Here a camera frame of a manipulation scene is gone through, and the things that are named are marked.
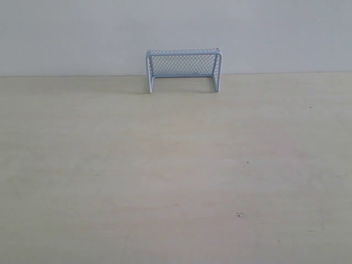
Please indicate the light blue mesh goal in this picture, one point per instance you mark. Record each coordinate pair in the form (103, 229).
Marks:
(184, 63)

